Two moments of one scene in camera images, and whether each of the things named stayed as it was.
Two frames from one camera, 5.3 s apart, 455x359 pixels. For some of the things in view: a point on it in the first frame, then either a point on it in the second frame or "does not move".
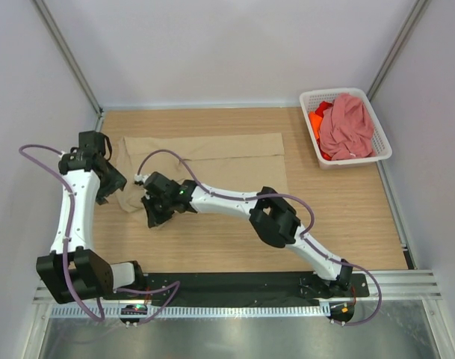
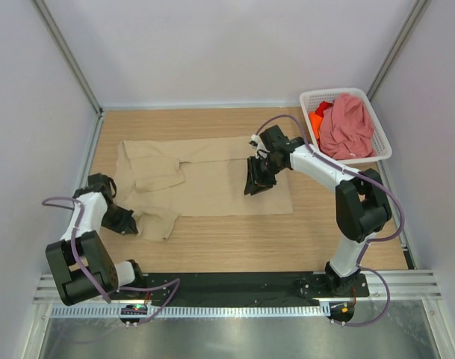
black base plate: x=227 y=289 does not move
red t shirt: x=323 y=105 does not move
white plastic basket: x=310 y=99 does not move
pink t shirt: x=347 y=129 does not move
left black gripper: x=117 y=181 -> x=127 y=224
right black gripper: x=155 y=219 -> x=254 y=178
